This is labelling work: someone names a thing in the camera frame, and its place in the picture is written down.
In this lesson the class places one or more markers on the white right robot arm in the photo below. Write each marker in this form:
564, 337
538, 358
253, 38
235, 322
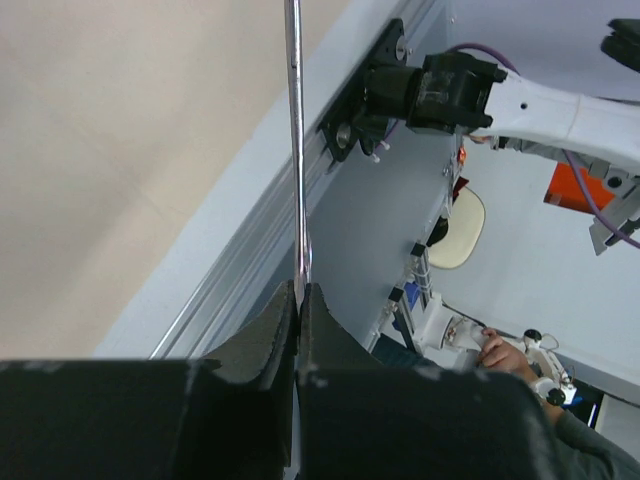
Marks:
455, 92

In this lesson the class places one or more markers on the beige cloth wrap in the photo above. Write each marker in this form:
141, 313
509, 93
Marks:
136, 136

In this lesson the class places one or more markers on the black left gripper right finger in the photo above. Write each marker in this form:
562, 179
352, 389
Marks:
360, 419

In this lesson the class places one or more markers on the beige round stool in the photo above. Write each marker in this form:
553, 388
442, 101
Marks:
465, 225

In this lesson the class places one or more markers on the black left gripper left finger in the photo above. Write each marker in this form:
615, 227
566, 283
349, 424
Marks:
227, 415

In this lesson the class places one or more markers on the operator grey sleeve forearm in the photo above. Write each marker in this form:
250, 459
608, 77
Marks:
584, 453

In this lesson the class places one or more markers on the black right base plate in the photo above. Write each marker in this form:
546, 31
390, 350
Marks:
373, 96

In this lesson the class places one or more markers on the aluminium front rail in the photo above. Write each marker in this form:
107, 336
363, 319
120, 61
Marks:
364, 215

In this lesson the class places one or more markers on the operator hand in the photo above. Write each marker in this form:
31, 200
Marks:
497, 354

